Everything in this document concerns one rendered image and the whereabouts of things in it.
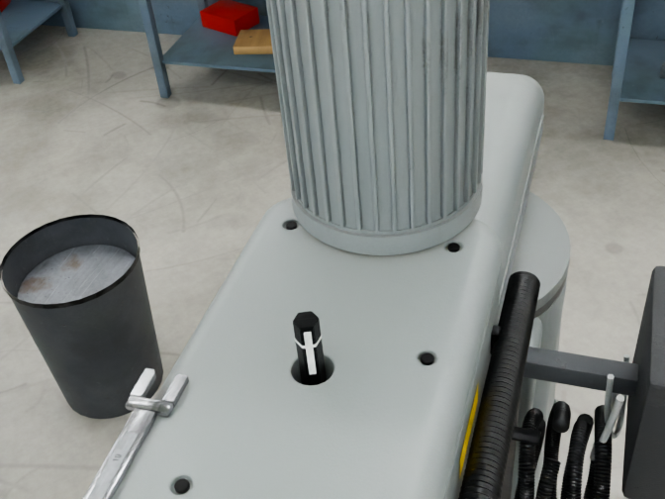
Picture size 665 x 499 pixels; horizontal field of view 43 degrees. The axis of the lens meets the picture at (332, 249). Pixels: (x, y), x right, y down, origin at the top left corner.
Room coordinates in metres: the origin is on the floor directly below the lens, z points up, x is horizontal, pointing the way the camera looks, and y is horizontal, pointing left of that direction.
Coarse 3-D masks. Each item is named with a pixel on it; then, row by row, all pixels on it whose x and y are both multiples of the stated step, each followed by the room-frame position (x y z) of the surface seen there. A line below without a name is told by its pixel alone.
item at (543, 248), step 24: (528, 216) 1.08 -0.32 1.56; (552, 216) 1.08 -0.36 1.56; (528, 240) 1.02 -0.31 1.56; (552, 240) 1.02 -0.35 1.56; (528, 264) 0.97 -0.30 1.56; (552, 264) 0.96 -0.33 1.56; (552, 288) 0.91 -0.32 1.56; (552, 312) 0.92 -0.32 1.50; (552, 336) 0.91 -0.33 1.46; (528, 384) 0.79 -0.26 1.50; (552, 384) 1.00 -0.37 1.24; (528, 408) 0.79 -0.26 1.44; (504, 480) 0.79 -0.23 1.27
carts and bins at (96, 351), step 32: (64, 224) 2.50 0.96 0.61; (96, 224) 2.50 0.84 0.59; (32, 256) 2.41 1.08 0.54; (64, 256) 2.44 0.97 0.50; (96, 256) 2.42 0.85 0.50; (128, 256) 2.40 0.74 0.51; (32, 288) 2.28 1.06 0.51; (64, 288) 2.26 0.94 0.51; (96, 288) 2.24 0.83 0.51; (128, 288) 2.17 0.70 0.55; (32, 320) 2.09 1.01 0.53; (64, 320) 2.05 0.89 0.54; (96, 320) 2.08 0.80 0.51; (128, 320) 2.14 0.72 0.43; (64, 352) 2.07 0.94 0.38; (96, 352) 2.07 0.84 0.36; (128, 352) 2.12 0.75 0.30; (64, 384) 2.11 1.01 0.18; (96, 384) 2.08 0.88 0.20; (128, 384) 2.11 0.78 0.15; (96, 416) 2.09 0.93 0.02
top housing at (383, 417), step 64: (256, 256) 0.65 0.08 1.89; (320, 256) 0.64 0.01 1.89; (384, 256) 0.63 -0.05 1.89; (448, 256) 0.62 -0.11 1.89; (256, 320) 0.56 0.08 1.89; (320, 320) 0.55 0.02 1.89; (384, 320) 0.55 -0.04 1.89; (448, 320) 0.54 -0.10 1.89; (192, 384) 0.49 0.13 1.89; (256, 384) 0.48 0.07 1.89; (320, 384) 0.48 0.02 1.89; (384, 384) 0.47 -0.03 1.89; (448, 384) 0.47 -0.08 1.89; (192, 448) 0.43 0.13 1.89; (256, 448) 0.42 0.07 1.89; (320, 448) 0.41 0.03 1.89; (384, 448) 0.41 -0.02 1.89; (448, 448) 0.41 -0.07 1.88
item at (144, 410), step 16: (144, 384) 0.49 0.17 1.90; (176, 384) 0.49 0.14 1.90; (128, 400) 0.48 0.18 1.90; (144, 400) 0.47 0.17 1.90; (176, 400) 0.47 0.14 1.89; (144, 416) 0.46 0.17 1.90; (128, 432) 0.44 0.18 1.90; (144, 432) 0.44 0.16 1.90; (112, 448) 0.43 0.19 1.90; (128, 448) 0.43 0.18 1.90; (112, 464) 0.41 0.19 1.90; (128, 464) 0.41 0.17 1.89; (96, 480) 0.40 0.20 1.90; (112, 480) 0.40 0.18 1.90; (96, 496) 0.38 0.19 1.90; (112, 496) 0.39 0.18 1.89
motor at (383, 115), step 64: (320, 0) 0.65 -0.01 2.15; (384, 0) 0.63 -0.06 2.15; (448, 0) 0.65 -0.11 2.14; (320, 64) 0.65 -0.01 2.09; (384, 64) 0.63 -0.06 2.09; (448, 64) 0.65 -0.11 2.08; (320, 128) 0.65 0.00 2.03; (384, 128) 0.63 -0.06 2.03; (448, 128) 0.65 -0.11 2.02; (320, 192) 0.66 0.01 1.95; (384, 192) 0.64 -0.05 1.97; (448, 192) 0.65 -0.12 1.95
